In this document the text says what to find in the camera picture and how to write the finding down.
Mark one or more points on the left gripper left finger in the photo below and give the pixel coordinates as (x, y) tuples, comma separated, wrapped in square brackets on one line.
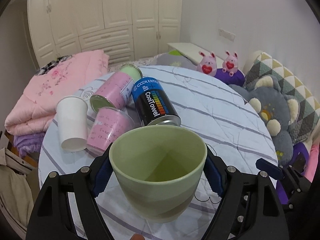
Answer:
[(51, 217)]

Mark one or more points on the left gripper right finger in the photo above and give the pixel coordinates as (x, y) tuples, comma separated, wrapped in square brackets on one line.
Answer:
[(249, 207)]

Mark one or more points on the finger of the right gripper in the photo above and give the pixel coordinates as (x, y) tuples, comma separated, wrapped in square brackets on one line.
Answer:
[(294, 184)]

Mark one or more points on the green plastic cup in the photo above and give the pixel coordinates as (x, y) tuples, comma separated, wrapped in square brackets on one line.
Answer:
[(158, 168)]

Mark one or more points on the white paper cup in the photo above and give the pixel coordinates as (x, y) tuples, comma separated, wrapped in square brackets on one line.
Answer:
[(71, 114)]

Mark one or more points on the pink clear plastic cup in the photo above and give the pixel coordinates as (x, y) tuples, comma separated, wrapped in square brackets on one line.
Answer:
[(110, 123)]

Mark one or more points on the fingertip at bottom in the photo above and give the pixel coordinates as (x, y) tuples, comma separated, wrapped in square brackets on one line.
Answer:
[(137, 237)]

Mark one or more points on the beige jacket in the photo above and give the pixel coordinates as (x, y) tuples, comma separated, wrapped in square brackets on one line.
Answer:
[(16, 196)]

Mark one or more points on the grey bear plush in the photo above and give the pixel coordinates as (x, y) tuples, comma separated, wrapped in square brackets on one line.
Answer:
[(278, 111)]

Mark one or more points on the purple folded blanket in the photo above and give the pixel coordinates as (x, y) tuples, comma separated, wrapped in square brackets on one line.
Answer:
[(27, 144)]

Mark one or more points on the pink folded quilt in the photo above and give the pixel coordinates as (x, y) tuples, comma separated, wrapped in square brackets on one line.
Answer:
[(36, 108)]

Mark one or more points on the purple cushion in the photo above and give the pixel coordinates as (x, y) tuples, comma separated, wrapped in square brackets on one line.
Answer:
[(237, 79)]

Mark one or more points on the triangle pattern pillow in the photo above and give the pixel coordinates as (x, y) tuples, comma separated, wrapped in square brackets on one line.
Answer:
[(260, 64)]

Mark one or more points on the right pink bunny plush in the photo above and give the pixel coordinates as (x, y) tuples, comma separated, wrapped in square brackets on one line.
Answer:
[(230, 64)]

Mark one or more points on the pink bunny plush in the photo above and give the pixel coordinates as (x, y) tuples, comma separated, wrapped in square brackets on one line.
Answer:
[(208, 64), (230, 64)]

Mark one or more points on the pink can green lid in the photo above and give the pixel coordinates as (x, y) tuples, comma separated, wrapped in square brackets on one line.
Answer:
[(116, 90)]

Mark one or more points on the black blue CoolTowel can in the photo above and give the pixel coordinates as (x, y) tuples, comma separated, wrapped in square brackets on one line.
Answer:
[(152, 104)]

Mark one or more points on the left pink bunny plush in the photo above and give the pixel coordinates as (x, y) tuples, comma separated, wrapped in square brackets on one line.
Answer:
[(208, 64)]

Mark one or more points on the white shelf board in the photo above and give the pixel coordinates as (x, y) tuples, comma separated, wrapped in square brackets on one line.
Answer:
[(189, 51)]

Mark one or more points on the cream white wardrobe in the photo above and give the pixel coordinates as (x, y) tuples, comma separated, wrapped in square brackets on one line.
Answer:
[(126, 30)]

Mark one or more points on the white wall socket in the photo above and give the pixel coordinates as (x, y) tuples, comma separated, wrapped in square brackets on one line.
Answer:
[(227, 35)]

